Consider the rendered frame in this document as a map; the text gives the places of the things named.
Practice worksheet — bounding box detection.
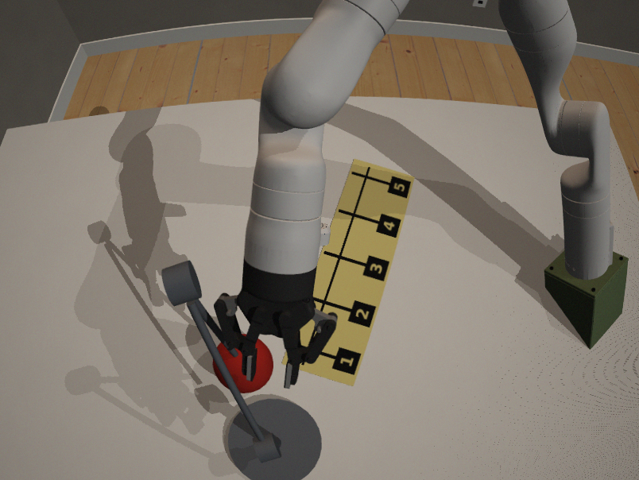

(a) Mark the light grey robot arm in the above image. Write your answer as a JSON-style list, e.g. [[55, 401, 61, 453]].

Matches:
[[244, 0, 614, 280]]

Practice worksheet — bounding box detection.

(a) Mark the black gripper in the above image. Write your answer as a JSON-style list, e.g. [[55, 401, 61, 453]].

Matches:
[[214, 259, 338, 389]]

